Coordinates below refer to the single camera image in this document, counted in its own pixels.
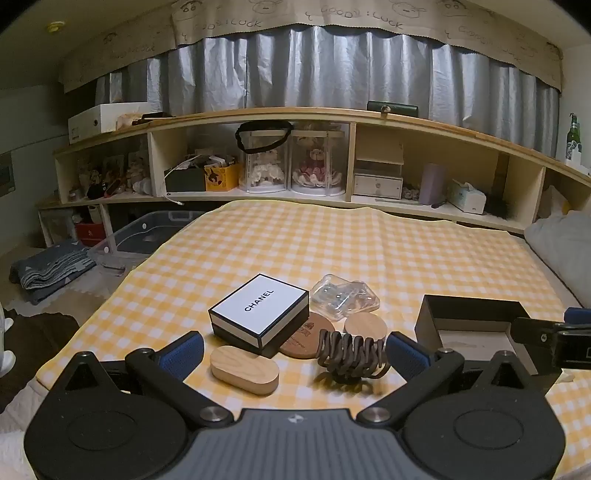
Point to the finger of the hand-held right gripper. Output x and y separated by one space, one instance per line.
535 339
578 316

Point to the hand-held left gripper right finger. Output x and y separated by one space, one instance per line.
408 357

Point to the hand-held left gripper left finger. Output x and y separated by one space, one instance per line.
182 355

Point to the round wooden box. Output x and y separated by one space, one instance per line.
367 325

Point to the black hair claw clip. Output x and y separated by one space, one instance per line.
351 357

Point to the oval wooden box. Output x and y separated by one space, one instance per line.
242 369

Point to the clear plastic case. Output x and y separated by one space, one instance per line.
341 295

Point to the white Chanel box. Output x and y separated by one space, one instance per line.
258 300

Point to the round cork coaster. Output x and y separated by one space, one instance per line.
302 334

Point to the grey pillow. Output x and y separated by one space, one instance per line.
558 249

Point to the white plastic bag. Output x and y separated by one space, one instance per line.
554 201

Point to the clear storage bin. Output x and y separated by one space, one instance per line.
138 235

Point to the yellow checkered cloth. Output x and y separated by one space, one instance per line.
323 249

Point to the dark brown rug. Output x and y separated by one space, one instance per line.
37 341

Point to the red box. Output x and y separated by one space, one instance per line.
87 233

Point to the white tissue box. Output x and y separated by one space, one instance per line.
466 198

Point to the folded grey blanket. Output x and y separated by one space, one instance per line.
51 267

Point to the lace trinket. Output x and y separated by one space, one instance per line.
411 193

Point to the small black box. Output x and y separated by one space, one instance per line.
184 181

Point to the purple container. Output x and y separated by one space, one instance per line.
431 184

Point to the green glass bottle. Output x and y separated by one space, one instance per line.
574 141

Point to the white drawer unit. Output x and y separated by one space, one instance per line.
377 184

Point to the white fleece blanket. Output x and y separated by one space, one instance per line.
16 415

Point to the white rounded object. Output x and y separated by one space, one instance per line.
4 341

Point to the yellow box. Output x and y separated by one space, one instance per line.
221 177

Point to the cluster of small figurines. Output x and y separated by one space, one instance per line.
106 177

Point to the clear case with white doll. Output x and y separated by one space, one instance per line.
265 170

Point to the clear case with pink doll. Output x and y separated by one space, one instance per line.
318 166

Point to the dark green case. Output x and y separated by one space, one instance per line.
392 110

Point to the large white box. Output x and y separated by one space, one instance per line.
101 120

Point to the long wooden shelf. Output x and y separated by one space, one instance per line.
300 115

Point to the grey curtain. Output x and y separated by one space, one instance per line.
323 69

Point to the beige printed valance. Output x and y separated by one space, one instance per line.
369 18

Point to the yellow ceiling fixture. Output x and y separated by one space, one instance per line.
54 26

